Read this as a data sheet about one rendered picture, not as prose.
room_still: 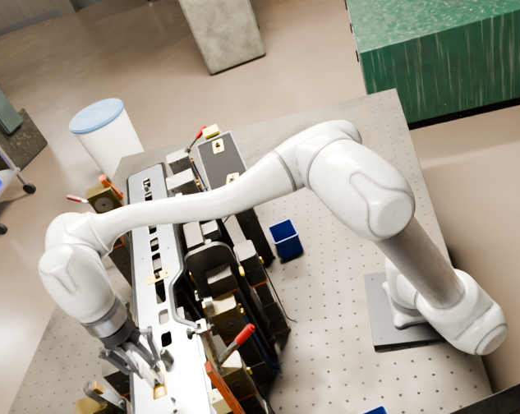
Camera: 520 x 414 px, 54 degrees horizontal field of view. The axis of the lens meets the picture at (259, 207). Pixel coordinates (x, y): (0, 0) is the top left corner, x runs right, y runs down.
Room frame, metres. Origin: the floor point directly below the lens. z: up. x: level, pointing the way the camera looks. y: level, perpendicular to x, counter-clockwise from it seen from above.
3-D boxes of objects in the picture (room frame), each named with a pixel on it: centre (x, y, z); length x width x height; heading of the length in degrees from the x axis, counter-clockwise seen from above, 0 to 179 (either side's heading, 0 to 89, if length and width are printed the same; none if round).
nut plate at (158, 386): (0.79, 0.39, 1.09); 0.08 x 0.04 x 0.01; 0
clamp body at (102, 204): (1.84, 0.60, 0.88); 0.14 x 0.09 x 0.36; 90
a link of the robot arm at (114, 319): (0.79, 0.39, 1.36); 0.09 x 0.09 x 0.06
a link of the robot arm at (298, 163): (0.89, -0.17, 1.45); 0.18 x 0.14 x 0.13; 101
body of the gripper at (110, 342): (0.79, 0.39, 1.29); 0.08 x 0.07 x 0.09; 90
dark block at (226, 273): (1.03, 0.18, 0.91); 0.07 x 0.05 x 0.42; 90
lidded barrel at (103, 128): (3.88, 0.91, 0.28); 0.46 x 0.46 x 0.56
